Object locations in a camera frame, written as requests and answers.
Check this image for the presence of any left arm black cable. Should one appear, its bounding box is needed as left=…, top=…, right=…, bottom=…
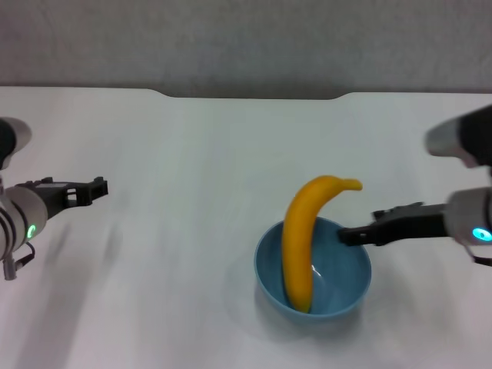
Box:
left=2, top=241, right=38, bottom=282

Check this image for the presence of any blue bowl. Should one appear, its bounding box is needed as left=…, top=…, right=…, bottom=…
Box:
left=253, top=216, right=373, bottom=324

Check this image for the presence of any yellow banana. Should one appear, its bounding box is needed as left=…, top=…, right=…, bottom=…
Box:
left=281, top=175, right=364, bottom=314

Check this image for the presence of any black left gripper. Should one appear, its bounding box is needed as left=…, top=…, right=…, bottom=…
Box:
left=23, top=176, right=109, bottom=221

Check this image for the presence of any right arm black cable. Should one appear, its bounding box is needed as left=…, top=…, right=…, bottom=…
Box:
left=466, top=244, right=492, bottom=267

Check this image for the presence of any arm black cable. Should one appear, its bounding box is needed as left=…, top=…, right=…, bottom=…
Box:
left=2, top=241, right=38, bottom=282
left=466, top=244, right=492, bottom=267

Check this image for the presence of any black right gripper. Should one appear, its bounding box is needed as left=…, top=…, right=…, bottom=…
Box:
left=337, top=202, right=450, bottom=248

